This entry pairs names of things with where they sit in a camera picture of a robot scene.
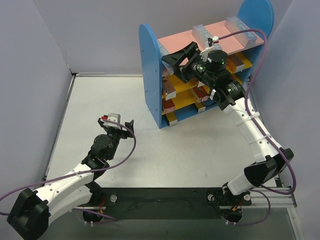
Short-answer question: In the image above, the blue shelf with coloured boards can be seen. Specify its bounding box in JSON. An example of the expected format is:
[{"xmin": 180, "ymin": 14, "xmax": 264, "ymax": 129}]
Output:
[{"xmin": 138, "ymin": 0, "xmax": 274, "ymax": 128}]

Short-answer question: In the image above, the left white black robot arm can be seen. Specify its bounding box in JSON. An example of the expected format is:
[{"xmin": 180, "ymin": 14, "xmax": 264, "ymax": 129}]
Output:
[{"xmin": 7, "ymin": 113, "xmax": 135, "ymax": 240}]

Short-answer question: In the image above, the plain silver box diagonal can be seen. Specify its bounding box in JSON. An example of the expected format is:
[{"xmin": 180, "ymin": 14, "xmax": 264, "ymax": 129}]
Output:
[{"xmin": 191, "ymin": 24, "xmax": 222, "ymax": 50}]

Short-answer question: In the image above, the aluminium frame rail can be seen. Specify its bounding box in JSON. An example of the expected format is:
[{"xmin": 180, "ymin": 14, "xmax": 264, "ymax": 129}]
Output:
[{"xmin": 27, "ymin": 186, "xmax": 298, "ymax": 211}]

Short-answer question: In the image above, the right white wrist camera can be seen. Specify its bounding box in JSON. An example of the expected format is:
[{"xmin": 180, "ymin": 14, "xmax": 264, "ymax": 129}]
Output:
[{"xmin": 200, "ymin": 36, "xmax": 221, "ymax": 62}]

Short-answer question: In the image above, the black toothpaste box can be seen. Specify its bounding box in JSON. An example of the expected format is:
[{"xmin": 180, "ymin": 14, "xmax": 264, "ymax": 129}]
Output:
[{"xmin": 165, "ymin": 112, "xmax": 178, "ymax": 127}]

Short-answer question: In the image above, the silver RO toothpaste box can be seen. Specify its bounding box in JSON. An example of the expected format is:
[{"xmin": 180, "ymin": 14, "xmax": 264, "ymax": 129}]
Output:
[{"xmin": 195, "ymin": 102, "xmax": 206, "ymax": 114}]

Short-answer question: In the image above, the red 3D toothpaste box top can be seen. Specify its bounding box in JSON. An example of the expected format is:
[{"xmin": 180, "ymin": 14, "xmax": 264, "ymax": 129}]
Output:
[{"xmin": 162, "ymin": 98, "xmax": 176, "ymax": 114}]

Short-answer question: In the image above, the red 3d toothpaste box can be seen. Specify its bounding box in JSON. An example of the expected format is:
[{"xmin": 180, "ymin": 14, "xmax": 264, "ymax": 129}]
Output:
[
  {"xmin": 162, "ymin": 98, "xmax": 176, "ymax": 114},
  {"xmin": 192, "ymin": 86, "xmax": 209, "ymax": 104}
]

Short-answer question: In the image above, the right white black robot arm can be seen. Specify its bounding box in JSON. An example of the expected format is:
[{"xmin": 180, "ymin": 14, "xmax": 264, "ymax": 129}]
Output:
[{"xmin": 161, "ymin": 41, "xmax": 294, "ymax": 204}]

